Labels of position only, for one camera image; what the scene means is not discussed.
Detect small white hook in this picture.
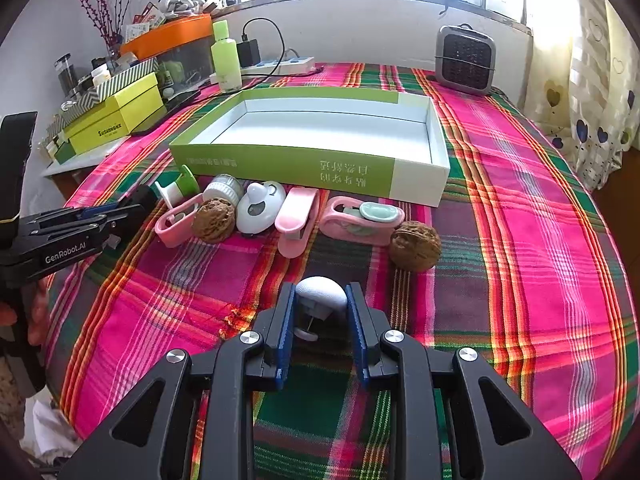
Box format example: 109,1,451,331
294,276,347,342

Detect walnut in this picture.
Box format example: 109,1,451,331
192,198,235,244
388,220,442,272

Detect pink clip green insert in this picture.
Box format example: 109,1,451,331
319,196,405,246

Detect pink clip plain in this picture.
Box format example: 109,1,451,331
274,186,320,259

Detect white smiley mouse gadget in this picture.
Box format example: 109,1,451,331
236,181,286,235

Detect pink clip small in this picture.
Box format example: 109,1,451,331
154,194,204,248

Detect white round jar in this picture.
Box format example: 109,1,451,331
203,174,244,207

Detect person left hand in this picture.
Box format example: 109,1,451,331
0,278,51,348

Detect striped green white box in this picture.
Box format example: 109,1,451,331
47,58,158,136

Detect dark glass jar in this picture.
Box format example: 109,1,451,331
54,53,78,96

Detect yellow shoe box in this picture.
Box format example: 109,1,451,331
63,73,163,154

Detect red berry branches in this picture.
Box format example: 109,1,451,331
69,0,147,53

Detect black smartphone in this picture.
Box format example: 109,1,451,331
130,90,201,136

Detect pink plaid bedspread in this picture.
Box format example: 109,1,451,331
44,63,639,479

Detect orange lid box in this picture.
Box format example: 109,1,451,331
119,14,213,61

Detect green white cardboard tray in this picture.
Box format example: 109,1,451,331
170,87,450,207

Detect green lotion bottle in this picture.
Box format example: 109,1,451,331
210,20,242,92

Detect black charger plug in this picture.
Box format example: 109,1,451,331
236,35,262,68

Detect white power strip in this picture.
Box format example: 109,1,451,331
241,56,316,78

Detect grey space heater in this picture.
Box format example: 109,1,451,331
435,24,496,96

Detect heart pattern curtain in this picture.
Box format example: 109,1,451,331
524,0,639,192

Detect black charger cable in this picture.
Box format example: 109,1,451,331
240,16,327,92

